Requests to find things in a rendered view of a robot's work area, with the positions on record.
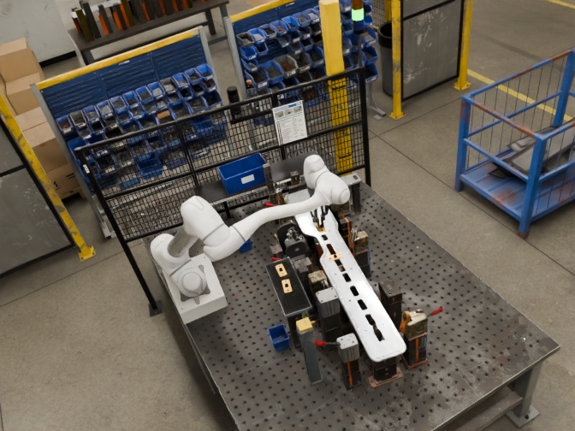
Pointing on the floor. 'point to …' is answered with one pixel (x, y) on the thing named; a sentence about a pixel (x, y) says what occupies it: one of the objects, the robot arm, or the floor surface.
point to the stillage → (523, 156)
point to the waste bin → (386, 55)
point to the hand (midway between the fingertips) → (320, 221)
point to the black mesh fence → (227, 160)
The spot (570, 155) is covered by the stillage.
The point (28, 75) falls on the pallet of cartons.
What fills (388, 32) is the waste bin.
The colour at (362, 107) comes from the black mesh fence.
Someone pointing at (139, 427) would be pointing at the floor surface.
